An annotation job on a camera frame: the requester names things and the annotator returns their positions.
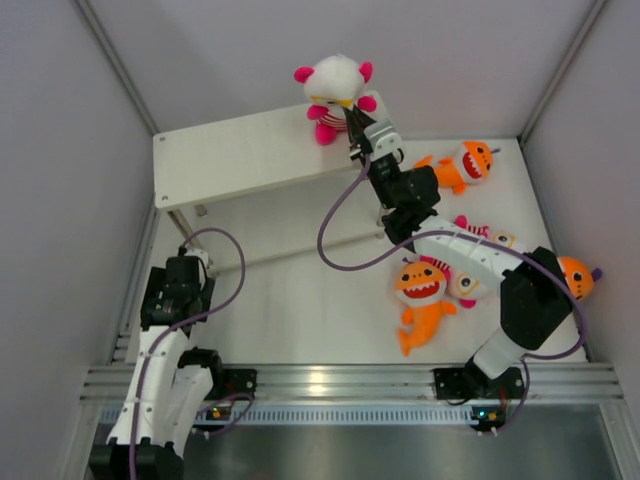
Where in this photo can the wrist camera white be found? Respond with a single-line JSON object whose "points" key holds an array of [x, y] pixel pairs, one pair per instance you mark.
{"points": [[201, 254], [383, 139]]}

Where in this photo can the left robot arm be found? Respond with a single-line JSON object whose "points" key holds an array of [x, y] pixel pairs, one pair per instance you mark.
{"points": [[171, 377]]}

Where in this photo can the orange shark plush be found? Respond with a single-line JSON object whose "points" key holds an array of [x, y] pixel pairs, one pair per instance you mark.
{"points": [[579, 278], [471, 164], [421, 287]]}

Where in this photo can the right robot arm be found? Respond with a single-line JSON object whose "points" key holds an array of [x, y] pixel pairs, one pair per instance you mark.
{"points": [[534, 297]]}

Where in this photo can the pink white plush with glasses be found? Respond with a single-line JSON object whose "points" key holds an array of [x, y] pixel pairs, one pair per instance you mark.
{"points": [[332, 85]]}

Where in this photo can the slotted cable duct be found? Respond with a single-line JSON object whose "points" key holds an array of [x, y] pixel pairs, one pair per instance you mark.
{"points": [[270, 415]]}

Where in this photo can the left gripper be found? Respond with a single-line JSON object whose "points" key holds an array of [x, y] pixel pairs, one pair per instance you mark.
{"points": [[157, 278]]}

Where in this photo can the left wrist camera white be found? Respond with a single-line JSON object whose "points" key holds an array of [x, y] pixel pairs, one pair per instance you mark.
{"points": [[201, 254]]}

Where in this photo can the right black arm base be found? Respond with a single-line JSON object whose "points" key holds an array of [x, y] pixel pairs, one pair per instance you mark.
{"points": [[452, 385]]}

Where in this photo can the white two-tier shelf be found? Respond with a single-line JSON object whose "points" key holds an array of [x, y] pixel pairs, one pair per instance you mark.
{"points": [[258, 182]]}

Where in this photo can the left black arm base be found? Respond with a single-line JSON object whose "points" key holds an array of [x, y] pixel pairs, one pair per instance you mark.
{"points": [[238, 380]]}

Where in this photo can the aluminium front rail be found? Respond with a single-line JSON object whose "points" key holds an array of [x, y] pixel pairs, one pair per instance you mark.
{"points": [[550, 383]]}

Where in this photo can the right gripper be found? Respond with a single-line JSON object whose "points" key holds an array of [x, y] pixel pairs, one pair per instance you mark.
{"points": [[363, 121]]}

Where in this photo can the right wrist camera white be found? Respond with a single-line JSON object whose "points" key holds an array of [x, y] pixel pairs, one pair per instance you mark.
{"points": [[383, 139]]}

